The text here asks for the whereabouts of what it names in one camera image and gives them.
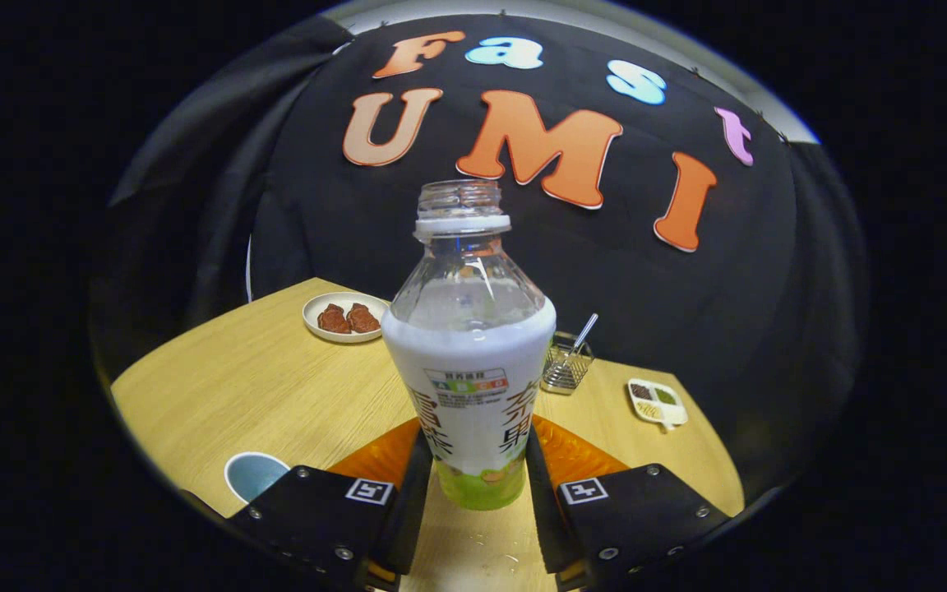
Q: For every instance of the white divided dish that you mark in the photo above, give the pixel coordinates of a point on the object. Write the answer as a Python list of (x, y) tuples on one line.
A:
[(658, 404)]

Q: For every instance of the white ceramic cup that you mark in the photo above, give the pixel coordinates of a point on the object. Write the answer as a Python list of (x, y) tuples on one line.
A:
[(253, 477)]

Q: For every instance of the white round plate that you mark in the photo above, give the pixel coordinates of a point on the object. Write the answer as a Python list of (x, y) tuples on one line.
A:
[(313, 325)]

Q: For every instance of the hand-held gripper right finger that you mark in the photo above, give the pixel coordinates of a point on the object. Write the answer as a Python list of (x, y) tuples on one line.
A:
[(543, 501)]

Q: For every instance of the clear juice bottle white label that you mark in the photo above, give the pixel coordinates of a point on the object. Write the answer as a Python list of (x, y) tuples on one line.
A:
[(473, 370)]

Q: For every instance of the wooden table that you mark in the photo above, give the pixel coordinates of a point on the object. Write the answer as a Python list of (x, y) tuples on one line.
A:
[(276, 395)]

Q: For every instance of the red food piece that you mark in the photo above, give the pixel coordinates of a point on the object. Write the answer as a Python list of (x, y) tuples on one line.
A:
[(332, 319), (363, 319)]

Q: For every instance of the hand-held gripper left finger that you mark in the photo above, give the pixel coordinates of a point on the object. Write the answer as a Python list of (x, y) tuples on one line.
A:
[(416, 501)]

